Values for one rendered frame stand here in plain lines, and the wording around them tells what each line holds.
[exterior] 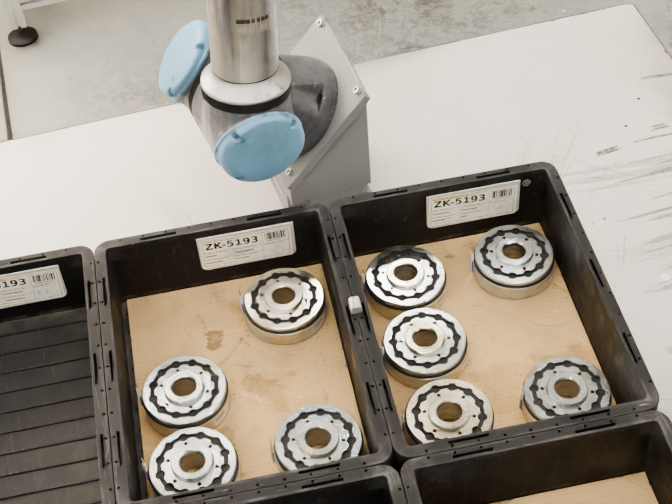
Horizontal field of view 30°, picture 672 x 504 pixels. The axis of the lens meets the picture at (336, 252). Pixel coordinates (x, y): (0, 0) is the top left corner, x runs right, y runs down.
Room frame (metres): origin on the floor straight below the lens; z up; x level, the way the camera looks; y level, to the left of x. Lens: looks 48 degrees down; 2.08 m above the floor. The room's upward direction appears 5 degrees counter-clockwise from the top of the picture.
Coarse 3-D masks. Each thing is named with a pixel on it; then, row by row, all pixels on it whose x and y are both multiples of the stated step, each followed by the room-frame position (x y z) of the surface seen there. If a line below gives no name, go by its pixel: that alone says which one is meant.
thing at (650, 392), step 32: (384, 192) 1.13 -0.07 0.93; (416, 192) 1.12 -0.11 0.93; (576, 224) 1.04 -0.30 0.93; (352, 256) 1.02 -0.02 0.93; (352, 288) 0.97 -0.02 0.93; (608, 288) 0.93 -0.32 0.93; (384, 384) 0.84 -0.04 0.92; (640, 384) 0.80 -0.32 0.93; (384, 416) 0.78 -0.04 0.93; (576, 416) 0.76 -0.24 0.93; (608, 416) 0.76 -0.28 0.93; (416, 448) 0.74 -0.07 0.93; (448, 448) 0.73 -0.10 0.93
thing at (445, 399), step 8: (440, 400) 0.84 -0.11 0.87; (448, 400) 0.84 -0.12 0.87; (456, 400) 0.84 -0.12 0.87; (432, 408) 0.83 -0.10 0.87; (464, 408) 0.83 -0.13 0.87; (432, 416) 0.82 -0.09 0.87; (464, 416) 0.82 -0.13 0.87; (432, 424) 0.81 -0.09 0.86; (440, 424) 0.81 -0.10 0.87; (448, 424) 0.81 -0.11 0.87; (456, 424) 0.81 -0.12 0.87; (464, 424) 0.81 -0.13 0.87
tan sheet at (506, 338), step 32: (448, 256) 1.10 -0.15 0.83; (448, 288) 1.04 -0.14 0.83; (480, 288) 1.04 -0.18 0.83; (384, 320) 1.00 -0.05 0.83; (480, 320) 0.98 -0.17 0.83; (512, 320) 0.98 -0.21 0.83; (544, 320) 0.97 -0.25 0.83; (576, 320) 0.97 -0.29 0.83; (480, 352) 0.93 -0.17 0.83; (512, 352) 0.93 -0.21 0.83; (544, 352) 0.92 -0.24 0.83; (576, 352) 0.92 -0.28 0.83; (480, 384) 0.88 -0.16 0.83; (512, 384) 0.88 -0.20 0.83; (512, 416) 0.83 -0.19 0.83
